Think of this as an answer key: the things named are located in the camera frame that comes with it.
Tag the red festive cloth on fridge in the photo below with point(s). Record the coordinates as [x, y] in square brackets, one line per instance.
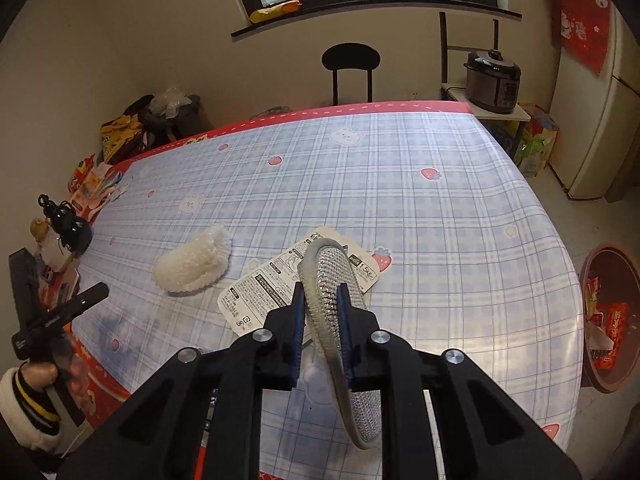
[581, 28]

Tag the cream two-door refrigerator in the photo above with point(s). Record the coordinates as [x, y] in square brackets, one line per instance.
[598, 116]

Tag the black gourd-shaped bottle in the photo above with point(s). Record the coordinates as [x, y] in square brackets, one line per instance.
[75, 232]

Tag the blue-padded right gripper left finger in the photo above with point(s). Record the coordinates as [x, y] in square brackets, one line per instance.
[284, 350]

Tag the yellow snack packet on sill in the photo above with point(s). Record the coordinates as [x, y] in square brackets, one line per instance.
[277, 11]

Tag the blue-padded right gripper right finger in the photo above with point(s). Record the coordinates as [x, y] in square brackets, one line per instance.
[356, 326]

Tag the small white side table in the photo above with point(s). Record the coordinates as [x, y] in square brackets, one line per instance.
[509, 142]

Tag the yellow snack bags pile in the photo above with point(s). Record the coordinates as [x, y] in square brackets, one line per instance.
[120, 138]

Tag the brown plastic trash bin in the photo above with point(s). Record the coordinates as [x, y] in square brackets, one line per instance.
[609, 281]

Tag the left forearm white sleeve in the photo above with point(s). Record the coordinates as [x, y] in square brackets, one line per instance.
[29, 414]

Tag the white printed packaging card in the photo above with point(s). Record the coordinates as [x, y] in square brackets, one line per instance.
[246, 302]

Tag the red-rimmed clear food tray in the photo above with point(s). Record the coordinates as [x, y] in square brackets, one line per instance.
[606, 327]

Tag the blue plaid plastic tablecloth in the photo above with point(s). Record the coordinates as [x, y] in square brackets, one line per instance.
[475, 410]

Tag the electric pressure cooker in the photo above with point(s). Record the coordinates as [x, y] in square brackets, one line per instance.
[492, 81]

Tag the person's left hand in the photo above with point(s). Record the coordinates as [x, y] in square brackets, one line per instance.
[42, 375]

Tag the black round-back chair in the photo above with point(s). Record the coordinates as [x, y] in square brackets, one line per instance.
[351, 56]

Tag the colourful bags beside table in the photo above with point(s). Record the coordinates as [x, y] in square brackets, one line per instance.
[537, 141]

